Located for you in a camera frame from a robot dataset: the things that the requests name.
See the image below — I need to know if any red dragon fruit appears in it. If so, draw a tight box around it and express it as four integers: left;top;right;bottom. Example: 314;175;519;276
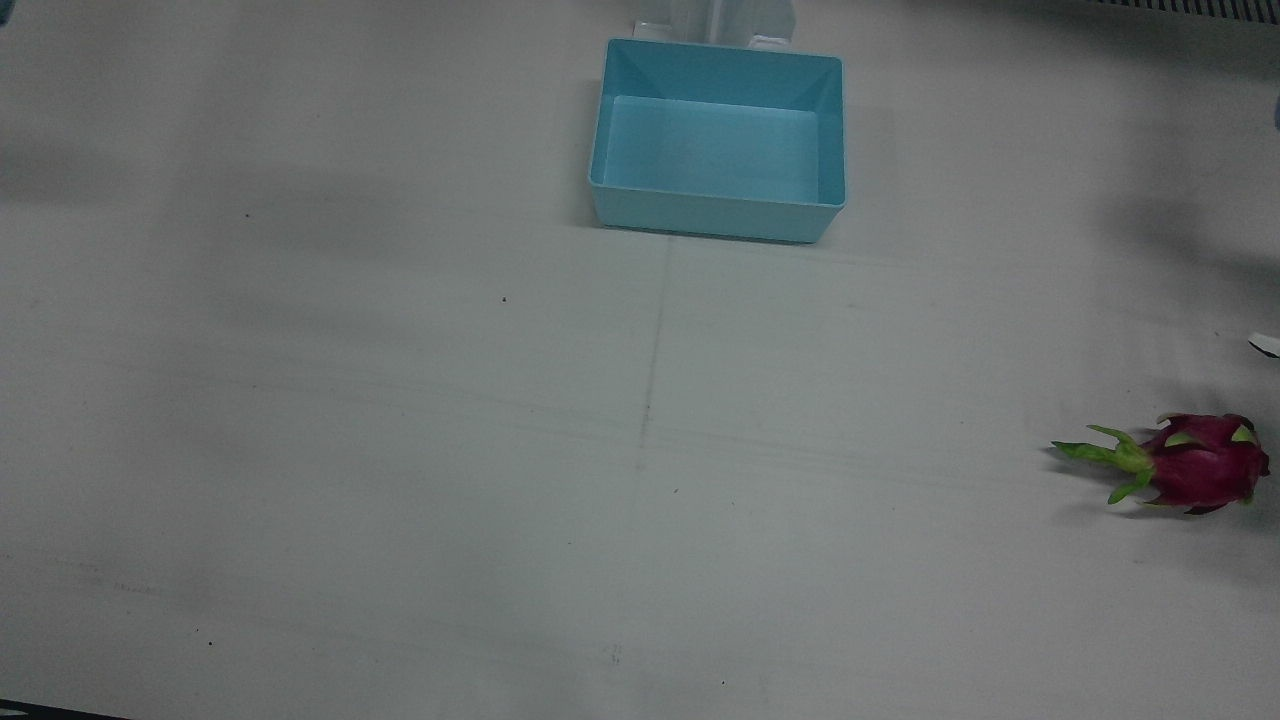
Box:
1050;412;1271;516

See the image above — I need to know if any light blue plastic box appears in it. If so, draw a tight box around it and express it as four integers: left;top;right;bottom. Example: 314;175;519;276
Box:
587;38;848;245

